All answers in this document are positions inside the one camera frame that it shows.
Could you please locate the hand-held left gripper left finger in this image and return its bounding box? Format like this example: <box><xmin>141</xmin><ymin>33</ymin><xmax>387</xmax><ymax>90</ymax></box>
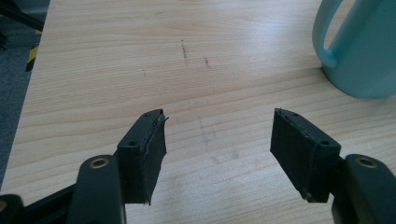
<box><xmin>113</xmin><ymin>108</ymin><xmax>170</xmax><ymax>206</ymax></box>

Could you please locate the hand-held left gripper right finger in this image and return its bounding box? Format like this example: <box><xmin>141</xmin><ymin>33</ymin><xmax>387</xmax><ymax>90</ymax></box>
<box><xmin>269</xmin><ymin>107</ymin><xmax>343</xmax><ymax>203</ymax></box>

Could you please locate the light blue mug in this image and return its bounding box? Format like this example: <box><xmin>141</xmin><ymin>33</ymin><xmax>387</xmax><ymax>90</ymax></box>
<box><xmin>312</xmin><ymin>0</ymin><xmax>396</xmax><ymax>100</ymax></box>

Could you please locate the yellow black hazard tape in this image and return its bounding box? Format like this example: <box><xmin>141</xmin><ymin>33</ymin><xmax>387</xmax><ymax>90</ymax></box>
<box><xmin>24</xmin><ymin>29</ymin><xmax>43</xmax><ymax>73</ymax></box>

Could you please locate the black metal stand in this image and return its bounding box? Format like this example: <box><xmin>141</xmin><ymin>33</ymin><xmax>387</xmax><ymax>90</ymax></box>
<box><xmin>0</xmin><ymin>0</ymin><xmax>45</xmax><ymax>50</ymax></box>

